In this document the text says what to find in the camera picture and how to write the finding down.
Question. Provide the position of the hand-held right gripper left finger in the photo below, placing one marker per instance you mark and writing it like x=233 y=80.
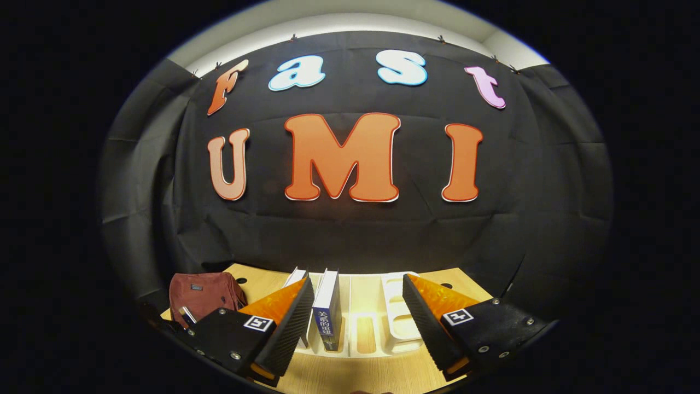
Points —
x=290 y=334

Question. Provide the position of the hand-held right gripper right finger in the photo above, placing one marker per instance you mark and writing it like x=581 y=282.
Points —
x=429 y=334

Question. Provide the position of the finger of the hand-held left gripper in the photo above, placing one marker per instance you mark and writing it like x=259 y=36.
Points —
x=187 y=316

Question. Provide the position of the dark red schoolbag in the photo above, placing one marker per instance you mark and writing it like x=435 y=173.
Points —
x=205 y=295

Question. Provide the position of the white bookshelf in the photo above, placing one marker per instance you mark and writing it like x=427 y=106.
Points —
x=399 y=323

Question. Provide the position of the blue spine book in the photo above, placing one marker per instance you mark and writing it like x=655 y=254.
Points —
x=327 y=317

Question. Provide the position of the white cover book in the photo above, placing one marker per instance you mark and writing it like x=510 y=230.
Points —
x=295 y=277

